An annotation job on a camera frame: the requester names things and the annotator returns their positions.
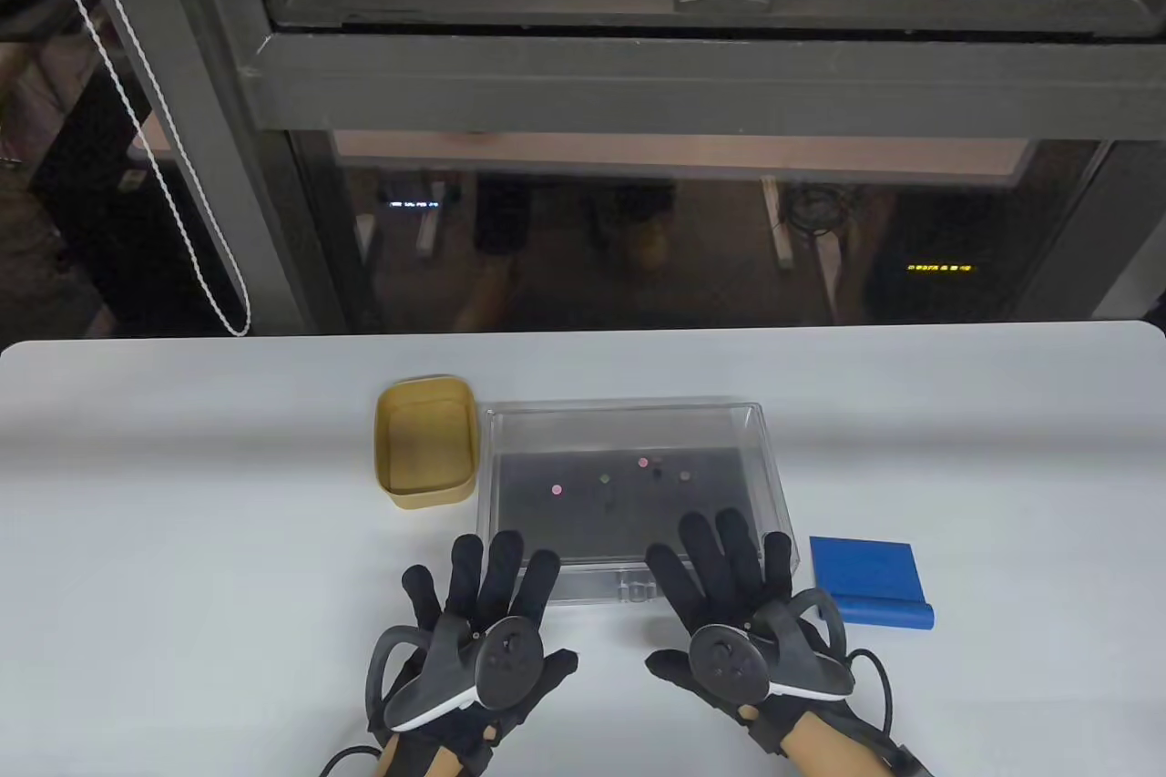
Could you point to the black white left hand controller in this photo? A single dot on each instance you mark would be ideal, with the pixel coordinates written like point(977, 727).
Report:
point(506, 654)

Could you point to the person's right hand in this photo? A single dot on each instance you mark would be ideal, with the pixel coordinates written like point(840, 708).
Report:
point(720, 567)

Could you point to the tan bento box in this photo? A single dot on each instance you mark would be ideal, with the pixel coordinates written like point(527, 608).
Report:
point(428, 440)

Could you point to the blue plastic scraper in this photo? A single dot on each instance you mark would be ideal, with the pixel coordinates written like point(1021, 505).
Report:
point(861, 572)

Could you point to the grey metal window frame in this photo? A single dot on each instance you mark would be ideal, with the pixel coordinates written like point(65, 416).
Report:
point(638, 76)

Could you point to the person's left forearm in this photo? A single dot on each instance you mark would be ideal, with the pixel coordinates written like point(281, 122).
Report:
point(401, 761)

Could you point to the black white right hand controller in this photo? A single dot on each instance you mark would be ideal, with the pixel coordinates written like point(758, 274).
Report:
point(729, 659)

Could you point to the clear plastic drawer organizer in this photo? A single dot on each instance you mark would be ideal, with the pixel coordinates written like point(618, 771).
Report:
point(583, 540)

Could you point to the person's left hand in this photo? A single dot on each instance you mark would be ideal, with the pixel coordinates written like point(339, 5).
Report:
point(501, 577)

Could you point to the black white hand controller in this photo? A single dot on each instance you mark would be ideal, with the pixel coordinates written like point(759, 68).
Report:
point(729, 659)
point(506, 654)

